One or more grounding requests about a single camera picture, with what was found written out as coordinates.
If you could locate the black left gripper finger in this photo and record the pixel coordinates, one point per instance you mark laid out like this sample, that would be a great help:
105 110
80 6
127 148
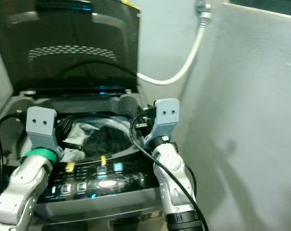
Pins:
73 144

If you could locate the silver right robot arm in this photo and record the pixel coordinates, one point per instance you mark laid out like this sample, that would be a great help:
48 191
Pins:
177 183

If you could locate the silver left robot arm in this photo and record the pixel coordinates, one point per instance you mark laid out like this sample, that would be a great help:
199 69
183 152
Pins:
20 197

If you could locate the white grey garment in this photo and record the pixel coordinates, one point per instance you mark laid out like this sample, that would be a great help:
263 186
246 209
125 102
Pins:
80 132

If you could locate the yellow tape strip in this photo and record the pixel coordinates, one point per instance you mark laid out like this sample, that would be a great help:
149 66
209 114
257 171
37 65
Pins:
103 160
69 167

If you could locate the dark grey garment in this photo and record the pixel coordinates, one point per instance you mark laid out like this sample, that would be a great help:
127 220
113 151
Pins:
107 139

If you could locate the black glossy washer control panel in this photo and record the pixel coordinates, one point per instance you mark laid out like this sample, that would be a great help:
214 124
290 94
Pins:
116 180

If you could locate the dark tinted washer lid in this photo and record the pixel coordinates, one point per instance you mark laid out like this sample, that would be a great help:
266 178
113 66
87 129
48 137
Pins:
68 38

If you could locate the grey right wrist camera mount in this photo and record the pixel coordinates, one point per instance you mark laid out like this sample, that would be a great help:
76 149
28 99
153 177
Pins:
166 113

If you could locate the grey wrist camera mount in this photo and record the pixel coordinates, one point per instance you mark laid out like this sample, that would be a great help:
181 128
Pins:
166 113
42 125

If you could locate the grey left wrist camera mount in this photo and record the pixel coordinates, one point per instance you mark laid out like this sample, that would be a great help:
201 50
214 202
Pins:
42 125

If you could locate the silver wall water tap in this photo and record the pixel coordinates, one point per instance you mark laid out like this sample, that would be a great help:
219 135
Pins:
203 6

